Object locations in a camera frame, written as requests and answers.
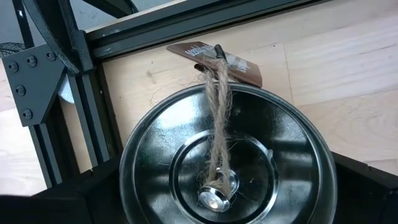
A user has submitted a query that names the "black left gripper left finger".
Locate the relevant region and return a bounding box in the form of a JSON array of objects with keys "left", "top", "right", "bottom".
[{"left": 0, "top": 154, "right": 127, "bottom": 224}]

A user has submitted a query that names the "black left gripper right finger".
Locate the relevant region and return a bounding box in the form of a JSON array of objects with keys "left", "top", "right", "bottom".
[{"left": 331, "top": 151, "right": 398, "bottom": 224}]

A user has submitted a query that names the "jute twine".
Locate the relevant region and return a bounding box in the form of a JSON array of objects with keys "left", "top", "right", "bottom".
[{"left": 195, "top": 57, "right": 240, "bottom": 203}]

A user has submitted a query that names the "brown paper tag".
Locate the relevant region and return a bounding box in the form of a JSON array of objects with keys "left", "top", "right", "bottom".
[{"left": 166, "top": 41, "right": 264, "bottom": 89}]

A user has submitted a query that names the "grey frame gusset plate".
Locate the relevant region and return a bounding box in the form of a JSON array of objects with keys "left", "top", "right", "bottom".
[{"left": 1, "top": 43, "right": 67, "bottom": 128}]

